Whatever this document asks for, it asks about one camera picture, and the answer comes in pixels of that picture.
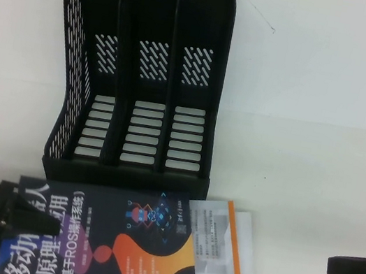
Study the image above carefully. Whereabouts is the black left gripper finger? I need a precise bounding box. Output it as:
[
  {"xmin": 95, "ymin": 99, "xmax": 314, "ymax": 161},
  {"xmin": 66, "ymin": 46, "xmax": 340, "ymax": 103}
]
[{"xmin": 7, "ymin": 190, "xmax": 66, "ymax": 238}]

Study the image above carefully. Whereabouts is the dark robot cover book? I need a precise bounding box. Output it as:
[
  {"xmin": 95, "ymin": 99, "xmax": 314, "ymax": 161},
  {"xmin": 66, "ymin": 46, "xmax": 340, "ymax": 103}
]
[{"xmin": 0, "ymin": 161, "xmax": 226, "ymax": 274}]

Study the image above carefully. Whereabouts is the black plastic three-slot book stand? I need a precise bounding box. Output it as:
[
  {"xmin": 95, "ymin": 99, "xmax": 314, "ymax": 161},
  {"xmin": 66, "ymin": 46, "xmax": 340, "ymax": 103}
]
[{"xmin": 29, "ymin": 0, "xmax": 243, "ymax": 208}]

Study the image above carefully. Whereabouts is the white book with orange trim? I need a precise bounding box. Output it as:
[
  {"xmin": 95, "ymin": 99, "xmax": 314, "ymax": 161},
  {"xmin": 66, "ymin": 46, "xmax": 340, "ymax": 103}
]
[{"xmin": 176, "ymin": 192, "xmax": 278, "ymax": 274}]

